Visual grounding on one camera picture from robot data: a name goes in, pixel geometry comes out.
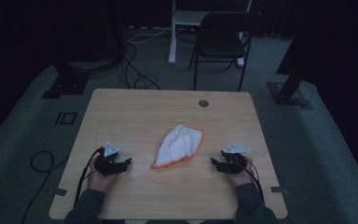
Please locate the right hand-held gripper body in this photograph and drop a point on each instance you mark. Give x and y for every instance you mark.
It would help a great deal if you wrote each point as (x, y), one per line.
(234, 160)

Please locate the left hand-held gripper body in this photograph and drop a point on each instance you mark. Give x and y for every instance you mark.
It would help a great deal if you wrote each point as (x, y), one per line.
(108, 161)

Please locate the white cloth with orange edge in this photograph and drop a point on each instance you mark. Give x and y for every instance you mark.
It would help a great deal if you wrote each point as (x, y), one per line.
(180, 146)

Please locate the person's right hand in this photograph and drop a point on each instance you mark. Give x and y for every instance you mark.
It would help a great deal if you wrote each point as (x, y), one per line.
(245, 179)

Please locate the person's left hand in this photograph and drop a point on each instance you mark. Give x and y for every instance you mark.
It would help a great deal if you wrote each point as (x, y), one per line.
(101, 183)

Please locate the grey tape piece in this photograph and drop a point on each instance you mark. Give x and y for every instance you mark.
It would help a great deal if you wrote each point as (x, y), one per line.
(279, 190)
(61, 192)

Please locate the black stand base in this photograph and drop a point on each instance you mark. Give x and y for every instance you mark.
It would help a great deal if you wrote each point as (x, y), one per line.
(287, 93)
(68, 82)

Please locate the black folding chair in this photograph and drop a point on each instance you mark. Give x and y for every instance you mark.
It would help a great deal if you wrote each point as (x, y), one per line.
(222, 40)

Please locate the white metal desk frame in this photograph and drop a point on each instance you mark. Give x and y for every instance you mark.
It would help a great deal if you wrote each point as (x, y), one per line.
(175, 31)

